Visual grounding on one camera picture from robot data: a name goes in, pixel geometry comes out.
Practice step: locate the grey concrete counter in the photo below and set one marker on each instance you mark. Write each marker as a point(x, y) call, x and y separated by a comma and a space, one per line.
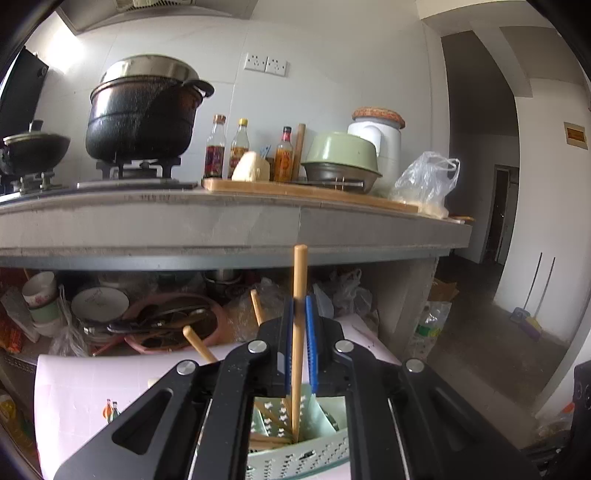
point(184, 226)

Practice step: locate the sauce bottle yellow cap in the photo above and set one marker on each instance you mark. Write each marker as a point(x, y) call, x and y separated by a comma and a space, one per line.
point(238, 147)

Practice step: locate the dark door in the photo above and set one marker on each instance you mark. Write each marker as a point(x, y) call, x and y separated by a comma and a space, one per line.
point(496, 217)

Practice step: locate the mint green utensil caddy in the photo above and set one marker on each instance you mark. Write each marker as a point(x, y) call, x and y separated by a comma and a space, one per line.
point(323, 443)

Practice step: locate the orange wall sign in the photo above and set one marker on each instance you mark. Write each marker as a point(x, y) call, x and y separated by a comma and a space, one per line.
point(576, 135)

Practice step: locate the dark sauce bottle cork cap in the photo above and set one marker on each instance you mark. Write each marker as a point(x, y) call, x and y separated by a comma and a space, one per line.
point(214, 157)

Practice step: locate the white plate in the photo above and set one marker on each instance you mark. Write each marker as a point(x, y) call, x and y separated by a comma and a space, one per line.
point(99, 304)

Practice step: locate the large black pot steel lid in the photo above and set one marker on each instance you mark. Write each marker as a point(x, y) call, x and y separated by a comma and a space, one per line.
point(138, 120)

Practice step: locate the yellowish plastic bag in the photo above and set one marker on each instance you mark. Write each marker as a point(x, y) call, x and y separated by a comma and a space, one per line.
point(272, 304)

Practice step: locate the white bowl red pattern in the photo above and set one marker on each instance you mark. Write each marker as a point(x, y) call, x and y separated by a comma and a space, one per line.
point(39, 288)

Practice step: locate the crumpled plastic bag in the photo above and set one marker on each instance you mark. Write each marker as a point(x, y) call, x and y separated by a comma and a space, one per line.
point(67, 341)

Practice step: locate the wooden cutting board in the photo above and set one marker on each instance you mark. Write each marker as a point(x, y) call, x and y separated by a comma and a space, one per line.
point(277, 190)

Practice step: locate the clear plastic bag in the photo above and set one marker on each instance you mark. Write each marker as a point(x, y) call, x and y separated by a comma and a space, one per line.
point(425, 184)

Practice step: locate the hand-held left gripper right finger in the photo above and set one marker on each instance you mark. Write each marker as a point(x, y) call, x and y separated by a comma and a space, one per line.
point(311, 350)

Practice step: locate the gas stove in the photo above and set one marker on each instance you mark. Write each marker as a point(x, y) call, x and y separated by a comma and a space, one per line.
point(138, 184)

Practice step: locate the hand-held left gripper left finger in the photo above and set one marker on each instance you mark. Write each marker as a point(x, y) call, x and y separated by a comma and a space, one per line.
point(288, 350)

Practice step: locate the dark metal bowl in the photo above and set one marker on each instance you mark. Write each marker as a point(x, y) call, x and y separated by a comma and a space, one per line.
point(341, 177)

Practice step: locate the small green bowl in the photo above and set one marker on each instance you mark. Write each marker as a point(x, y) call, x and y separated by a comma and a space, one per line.
point(46, 313)

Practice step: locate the kitchen knife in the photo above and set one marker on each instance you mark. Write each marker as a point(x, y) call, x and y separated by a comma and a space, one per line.
point(332, 183)

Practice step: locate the range hood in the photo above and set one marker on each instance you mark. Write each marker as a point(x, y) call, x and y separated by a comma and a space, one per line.
point(161, 11)

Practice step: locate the wooden rolling pin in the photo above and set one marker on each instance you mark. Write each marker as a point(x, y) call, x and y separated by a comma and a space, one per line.
point(300, 143)

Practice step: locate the white paper packet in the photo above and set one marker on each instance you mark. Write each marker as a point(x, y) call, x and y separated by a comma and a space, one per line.
point(18, 309)

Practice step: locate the white wall socket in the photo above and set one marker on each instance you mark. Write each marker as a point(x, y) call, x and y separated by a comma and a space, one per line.
point(277, 67)
point(255, 62)

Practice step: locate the cardboard box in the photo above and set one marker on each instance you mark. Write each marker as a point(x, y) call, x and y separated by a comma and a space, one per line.
point(443, 290)

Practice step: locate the large pale green bowl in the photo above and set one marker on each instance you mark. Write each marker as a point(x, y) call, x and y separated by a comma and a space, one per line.
point(341, 150)

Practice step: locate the pale yellow food block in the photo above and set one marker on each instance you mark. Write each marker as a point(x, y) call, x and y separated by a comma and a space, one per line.
point(249, 168)

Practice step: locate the orange sauce bottle red cap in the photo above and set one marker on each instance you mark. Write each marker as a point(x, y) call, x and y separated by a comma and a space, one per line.
point(283, 161)

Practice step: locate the pink printed tablecloth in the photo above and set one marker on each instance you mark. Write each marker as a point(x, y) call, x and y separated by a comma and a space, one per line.
point(83, 383)

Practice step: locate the plain white bowl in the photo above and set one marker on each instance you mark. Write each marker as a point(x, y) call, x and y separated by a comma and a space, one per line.
point(48, 328)

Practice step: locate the pink basin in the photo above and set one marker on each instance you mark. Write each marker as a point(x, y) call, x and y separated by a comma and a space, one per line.
point(217, 318)

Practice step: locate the black wok with lid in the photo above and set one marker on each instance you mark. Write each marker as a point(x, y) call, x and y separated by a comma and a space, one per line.
point(34, 150)

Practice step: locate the green printed plastic bag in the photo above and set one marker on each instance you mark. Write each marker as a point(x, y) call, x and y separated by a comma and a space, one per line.
point(431, 327)

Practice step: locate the orange packet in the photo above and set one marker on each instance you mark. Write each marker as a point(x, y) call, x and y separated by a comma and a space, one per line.
point(11, 330)

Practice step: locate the white jug with woven lid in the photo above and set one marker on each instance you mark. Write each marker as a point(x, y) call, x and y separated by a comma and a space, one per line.
point(388, 138)

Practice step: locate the single wooden chopstick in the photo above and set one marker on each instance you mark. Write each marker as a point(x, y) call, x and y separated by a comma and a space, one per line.
point(268, 442)
point(300, 277)
point(198, 344)
point(256, 307)

